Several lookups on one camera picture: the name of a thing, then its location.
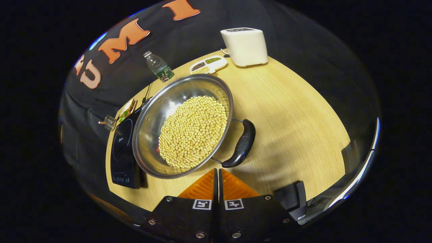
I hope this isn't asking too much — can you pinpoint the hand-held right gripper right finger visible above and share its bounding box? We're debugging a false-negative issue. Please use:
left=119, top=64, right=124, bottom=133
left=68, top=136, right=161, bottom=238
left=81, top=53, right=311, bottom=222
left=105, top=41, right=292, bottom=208
left=218, top=168, right=298, bottom=243

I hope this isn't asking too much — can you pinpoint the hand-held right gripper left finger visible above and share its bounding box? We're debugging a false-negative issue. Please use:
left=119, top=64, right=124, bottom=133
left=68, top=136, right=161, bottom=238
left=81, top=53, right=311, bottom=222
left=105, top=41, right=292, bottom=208
left=142, top=168, right=217, bottom=243

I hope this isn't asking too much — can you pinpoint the pile of yellow soybeans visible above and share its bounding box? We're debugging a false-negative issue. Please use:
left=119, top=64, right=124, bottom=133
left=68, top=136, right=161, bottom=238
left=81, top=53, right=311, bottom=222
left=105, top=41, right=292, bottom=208
left=158, top=95, right=228, bottom=169

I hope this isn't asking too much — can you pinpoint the steel pot with black handles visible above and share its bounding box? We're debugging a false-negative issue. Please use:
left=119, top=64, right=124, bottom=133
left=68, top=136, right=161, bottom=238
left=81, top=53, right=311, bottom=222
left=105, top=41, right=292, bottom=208
left=132, top=74, right=256, bottom=180

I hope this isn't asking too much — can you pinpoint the black induction cooktop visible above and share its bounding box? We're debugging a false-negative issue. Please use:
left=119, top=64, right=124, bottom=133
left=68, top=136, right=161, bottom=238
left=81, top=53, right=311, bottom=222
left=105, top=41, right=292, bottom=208
left=110, top=101, right=149, bottom=189

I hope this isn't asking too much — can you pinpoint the sandwich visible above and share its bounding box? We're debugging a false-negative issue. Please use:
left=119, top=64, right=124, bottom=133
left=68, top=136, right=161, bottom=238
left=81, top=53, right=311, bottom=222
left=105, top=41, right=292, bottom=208
left=116, top=99, right=137, bottom=124

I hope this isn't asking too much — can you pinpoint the white divided bean dish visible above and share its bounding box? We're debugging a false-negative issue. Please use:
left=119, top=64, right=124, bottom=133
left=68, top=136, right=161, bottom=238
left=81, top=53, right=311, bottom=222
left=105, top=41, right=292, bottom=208
left=189, top=55, right=228, bottom=75

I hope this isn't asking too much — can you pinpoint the clear plastic water bottle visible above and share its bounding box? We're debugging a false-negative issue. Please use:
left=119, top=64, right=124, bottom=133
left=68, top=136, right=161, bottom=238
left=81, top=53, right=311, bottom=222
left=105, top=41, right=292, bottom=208
left=143, top=50, right=175, bottom=83

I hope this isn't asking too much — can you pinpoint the white toaster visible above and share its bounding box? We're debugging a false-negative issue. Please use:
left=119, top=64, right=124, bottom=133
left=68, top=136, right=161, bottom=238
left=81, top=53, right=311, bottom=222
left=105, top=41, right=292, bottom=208
left=220, top=27, right=269, bottom=68

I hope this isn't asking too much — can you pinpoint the small wire basket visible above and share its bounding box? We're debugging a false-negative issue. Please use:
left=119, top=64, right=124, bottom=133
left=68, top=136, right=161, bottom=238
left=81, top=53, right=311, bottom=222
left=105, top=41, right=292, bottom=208
left=98, top=114, right=117, bottom=132

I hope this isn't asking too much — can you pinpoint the black cooktop cable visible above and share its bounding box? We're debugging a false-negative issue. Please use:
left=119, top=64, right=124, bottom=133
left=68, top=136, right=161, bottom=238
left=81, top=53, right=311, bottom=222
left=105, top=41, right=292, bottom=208
left=141, top=82, right=153, bottom=104

